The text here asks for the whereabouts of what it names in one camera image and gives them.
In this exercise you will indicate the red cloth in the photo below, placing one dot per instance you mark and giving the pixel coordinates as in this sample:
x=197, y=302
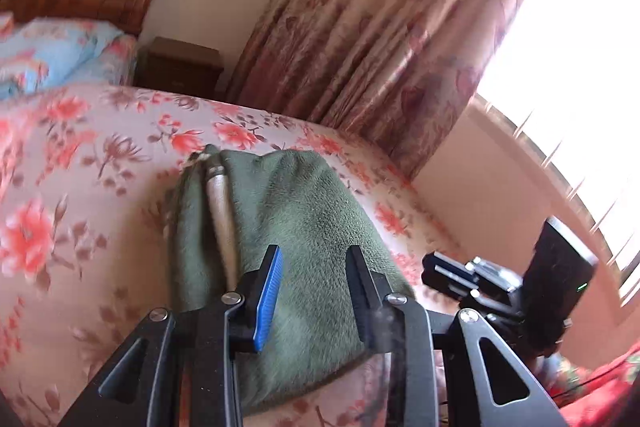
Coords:
x=610, y=399

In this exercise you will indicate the pink floral bed sheet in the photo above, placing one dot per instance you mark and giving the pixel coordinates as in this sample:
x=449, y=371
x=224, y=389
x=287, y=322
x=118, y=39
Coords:
x=75, y=187

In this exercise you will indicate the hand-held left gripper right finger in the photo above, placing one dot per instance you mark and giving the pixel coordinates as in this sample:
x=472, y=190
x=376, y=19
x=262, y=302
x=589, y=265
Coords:
x=362, y=294

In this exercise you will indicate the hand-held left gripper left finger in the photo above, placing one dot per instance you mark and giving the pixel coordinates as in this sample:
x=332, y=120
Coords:
x=267, y=302

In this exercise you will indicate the pink floral curtain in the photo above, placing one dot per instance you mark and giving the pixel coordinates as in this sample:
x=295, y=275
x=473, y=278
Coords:
x=380, y=22

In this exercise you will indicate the bright window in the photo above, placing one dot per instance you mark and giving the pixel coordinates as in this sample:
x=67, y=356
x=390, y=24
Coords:
x=575, y=82

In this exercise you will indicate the blue floral quilt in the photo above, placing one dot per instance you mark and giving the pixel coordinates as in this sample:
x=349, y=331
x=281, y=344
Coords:
x=55, y=52

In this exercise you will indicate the green and white knit sweater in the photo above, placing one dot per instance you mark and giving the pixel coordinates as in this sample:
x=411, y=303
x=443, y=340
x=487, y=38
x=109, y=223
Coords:
x=310, y=227

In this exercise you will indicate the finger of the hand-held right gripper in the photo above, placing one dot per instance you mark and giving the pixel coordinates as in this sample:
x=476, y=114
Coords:
x=457, y=291
x=452, y=268

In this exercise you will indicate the dark wooden nightstand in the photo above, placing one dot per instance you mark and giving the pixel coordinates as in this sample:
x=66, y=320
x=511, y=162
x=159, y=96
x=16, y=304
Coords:
x=180, y=67

